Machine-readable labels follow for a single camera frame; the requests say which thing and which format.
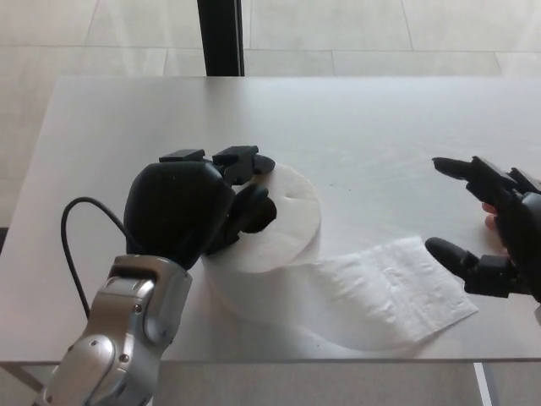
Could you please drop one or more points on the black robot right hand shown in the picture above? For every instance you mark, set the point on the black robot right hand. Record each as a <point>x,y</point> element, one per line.
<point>522,237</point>

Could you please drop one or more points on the bare person hand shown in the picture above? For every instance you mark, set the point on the bare person hand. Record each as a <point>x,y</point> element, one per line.
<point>490,217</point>

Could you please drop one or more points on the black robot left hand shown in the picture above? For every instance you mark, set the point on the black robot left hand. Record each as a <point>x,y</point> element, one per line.
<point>173,207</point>

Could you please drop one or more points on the white toilet paper roll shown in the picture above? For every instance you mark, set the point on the white toilet paper roll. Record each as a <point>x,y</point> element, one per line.
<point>296,237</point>

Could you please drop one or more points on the white metal table leg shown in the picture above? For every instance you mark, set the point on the white metal table leg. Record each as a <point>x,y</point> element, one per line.
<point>482,387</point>
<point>23,376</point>

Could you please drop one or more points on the black vertical post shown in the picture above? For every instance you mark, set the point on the black vertical post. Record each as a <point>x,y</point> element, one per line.
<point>220,38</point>

